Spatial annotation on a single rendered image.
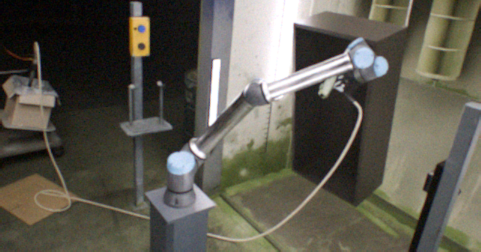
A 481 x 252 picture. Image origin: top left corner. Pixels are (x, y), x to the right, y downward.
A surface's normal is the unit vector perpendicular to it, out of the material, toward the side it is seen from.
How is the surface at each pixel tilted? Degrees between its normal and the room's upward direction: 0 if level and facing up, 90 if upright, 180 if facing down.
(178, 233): 90
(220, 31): 90
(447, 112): 57
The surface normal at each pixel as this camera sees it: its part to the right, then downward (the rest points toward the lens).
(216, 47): 0.60, 0.35
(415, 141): -0.61, -0.37
